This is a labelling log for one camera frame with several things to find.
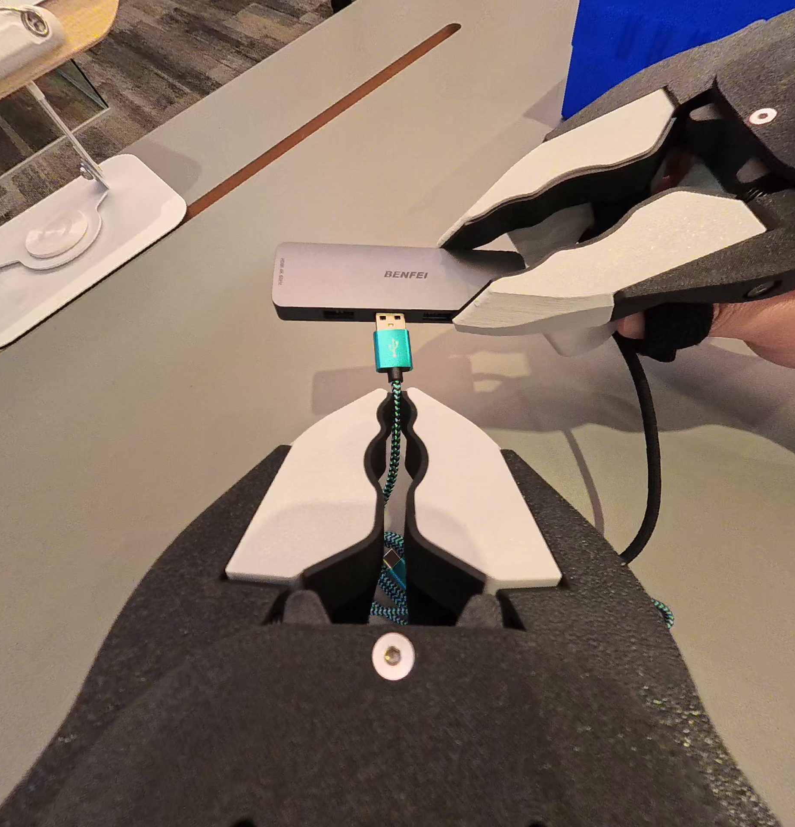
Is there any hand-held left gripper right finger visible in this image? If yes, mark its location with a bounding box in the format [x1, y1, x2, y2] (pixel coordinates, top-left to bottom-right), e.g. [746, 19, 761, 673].
[403, 385, 564, 624]

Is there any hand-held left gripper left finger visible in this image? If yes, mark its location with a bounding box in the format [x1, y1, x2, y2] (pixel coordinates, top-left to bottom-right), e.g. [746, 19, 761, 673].
[225, 386, 391, 624]

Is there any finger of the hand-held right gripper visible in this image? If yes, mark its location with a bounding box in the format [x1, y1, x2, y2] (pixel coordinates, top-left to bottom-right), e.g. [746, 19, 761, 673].
[452, 187, 768, 358]
[438, 87, 680, 261]

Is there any blue bin with black divider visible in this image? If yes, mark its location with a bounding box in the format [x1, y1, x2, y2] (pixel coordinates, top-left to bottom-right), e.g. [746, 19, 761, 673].
[561, 0, 783, 121]

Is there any teal braided usb cable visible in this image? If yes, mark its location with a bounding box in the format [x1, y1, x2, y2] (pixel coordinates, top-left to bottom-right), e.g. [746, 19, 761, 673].
[368, 312, 676, 631]

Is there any wide grey usb hub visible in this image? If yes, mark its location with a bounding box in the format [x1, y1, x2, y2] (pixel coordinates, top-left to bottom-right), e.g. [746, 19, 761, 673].
[271, 242, 663, 564]

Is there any person's right hand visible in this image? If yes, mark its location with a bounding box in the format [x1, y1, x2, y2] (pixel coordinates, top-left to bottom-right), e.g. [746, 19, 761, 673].
[615, 283, 795, 371]

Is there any wooden document stand white base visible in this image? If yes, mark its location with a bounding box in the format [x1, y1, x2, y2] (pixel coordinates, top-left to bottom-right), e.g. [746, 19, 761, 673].
[0, 0, 189, 351]

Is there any glass floor partition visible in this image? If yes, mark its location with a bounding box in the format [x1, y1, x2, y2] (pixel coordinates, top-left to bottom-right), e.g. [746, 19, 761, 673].
[0, 57, 109, 214]

